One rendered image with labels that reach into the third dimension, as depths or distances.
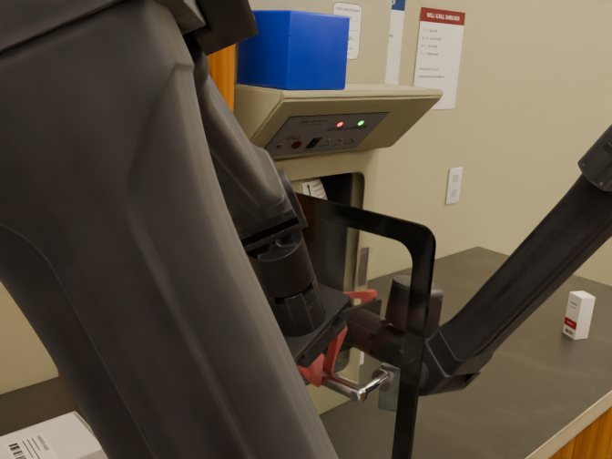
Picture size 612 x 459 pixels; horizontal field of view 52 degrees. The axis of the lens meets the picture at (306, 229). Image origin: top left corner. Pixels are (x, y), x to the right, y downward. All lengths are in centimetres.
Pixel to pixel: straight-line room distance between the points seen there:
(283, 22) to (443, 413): 75
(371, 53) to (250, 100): 29
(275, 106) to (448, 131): 128
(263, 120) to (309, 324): 26
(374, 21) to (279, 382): 90
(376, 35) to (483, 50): 109
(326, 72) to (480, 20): 130
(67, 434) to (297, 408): 91
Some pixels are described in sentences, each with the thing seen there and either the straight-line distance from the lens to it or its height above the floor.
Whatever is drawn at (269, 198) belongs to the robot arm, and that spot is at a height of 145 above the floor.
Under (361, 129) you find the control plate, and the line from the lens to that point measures 92.
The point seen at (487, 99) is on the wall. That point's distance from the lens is 215.
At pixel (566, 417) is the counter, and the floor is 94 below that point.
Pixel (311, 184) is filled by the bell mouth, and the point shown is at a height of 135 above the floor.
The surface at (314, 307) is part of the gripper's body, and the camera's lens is 65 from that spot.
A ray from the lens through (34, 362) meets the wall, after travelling 131.
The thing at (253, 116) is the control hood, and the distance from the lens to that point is 79.
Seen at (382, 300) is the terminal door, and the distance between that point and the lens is 71.
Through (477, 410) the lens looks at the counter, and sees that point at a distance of 124.
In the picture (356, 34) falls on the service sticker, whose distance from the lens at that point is 99.
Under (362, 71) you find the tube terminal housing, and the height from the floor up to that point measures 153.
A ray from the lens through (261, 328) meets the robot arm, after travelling 16.
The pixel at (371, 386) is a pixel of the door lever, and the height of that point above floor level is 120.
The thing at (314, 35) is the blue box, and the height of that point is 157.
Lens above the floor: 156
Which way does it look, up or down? 16 degrees down
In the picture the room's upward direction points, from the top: 3 degrees clockwise
